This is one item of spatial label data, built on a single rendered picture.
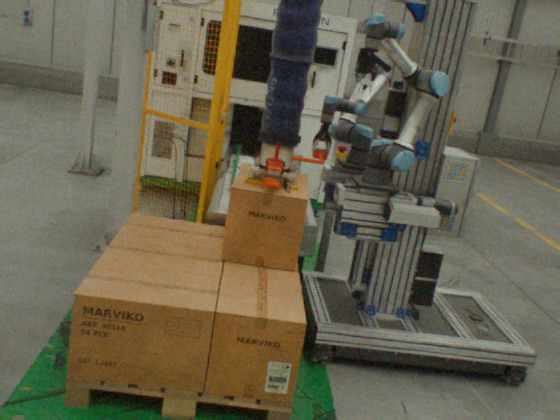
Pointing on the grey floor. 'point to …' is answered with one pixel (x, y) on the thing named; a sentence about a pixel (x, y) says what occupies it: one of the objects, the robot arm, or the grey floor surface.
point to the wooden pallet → (172, 405)
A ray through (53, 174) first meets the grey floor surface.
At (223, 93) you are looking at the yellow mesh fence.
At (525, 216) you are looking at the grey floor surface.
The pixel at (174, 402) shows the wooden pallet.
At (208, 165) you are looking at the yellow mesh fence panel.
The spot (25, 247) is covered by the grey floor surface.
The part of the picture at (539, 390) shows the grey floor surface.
